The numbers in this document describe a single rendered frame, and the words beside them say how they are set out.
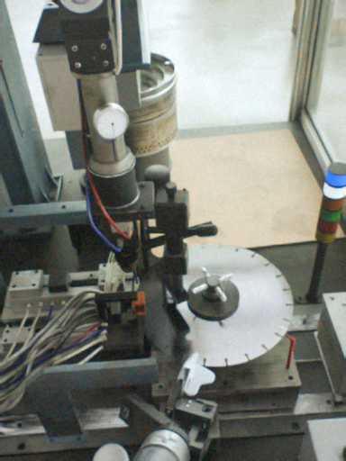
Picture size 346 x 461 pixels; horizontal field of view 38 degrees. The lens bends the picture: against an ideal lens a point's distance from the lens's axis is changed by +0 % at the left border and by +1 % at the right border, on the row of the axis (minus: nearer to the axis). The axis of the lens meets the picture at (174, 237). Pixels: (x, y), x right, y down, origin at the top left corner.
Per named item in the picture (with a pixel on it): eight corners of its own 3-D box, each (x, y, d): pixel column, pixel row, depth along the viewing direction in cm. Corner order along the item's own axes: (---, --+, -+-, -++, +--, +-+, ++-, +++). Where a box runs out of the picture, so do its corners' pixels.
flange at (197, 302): (214, 328, 100) (214, 320, 98) (176, 298, 106) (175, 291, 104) (250, 296, 105) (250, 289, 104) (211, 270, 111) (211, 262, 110)
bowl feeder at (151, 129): (179, 142, 187) (174, 46, 162) (185, 194, 164) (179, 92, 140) (96, 149, 187) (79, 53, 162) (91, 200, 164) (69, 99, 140)
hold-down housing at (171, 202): (192, 260, 96) (188, 176, 83) (190, 278, 93) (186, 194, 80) (163, 259, 97) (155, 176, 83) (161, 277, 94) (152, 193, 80)
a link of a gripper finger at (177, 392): (192, 377, 93) (177, 422, 87) (183, 375, 93) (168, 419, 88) (191, 365, 89) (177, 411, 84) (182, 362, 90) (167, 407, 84)
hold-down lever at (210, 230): (214, 217, 87) (214, 204, 85) (218, 241, 83) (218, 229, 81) (168, 221, 87) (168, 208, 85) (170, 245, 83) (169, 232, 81)
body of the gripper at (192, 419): (212, 438, 89) (195, 482, 78) (166, 424, 91) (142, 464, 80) (218, 400, 88) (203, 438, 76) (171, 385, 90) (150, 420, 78)
